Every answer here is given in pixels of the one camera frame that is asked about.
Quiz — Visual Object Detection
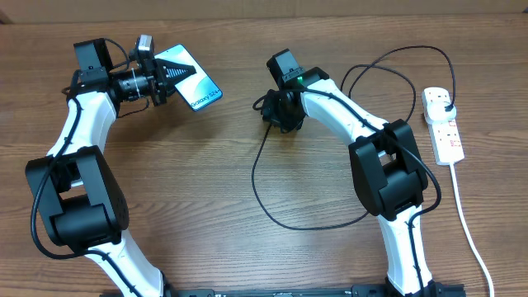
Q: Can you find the blue Galaxy smartphone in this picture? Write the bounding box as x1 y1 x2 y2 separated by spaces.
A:
155 44 223 111

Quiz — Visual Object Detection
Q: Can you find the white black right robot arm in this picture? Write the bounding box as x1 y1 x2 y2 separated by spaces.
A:
253 49 441 296

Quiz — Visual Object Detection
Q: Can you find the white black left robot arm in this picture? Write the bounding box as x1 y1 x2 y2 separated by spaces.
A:
25 35 200 296

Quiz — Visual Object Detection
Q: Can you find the white charger plug adapter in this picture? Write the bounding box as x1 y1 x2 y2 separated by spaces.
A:
424 101 457 125

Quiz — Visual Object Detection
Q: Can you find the white power strip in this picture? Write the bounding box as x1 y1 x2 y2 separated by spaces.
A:
422 87 464 166

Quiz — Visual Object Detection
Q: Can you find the white power strip cord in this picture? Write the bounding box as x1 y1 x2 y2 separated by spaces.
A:
448 163 496 297

